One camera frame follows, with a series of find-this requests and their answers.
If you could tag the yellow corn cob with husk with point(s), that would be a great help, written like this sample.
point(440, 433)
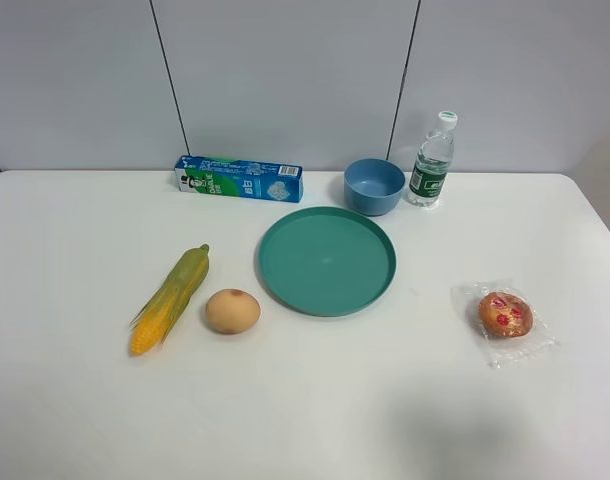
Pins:
point(156, 319)

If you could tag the teal round plate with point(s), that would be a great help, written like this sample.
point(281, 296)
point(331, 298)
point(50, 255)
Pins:
point(326, 261)

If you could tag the blue green toothpaste box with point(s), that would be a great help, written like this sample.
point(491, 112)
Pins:
point(240, 178)

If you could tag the blue bowl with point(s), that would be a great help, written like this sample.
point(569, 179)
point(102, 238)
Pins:
point(373, 187)

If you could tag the beige peach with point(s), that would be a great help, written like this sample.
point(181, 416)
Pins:
point(232, 311)

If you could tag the clear water bottle green label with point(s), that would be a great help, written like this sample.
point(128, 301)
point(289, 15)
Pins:
point(433, 160)

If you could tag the wrapped pastry in clear bag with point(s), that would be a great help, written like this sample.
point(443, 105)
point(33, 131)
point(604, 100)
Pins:
point(504, 324)

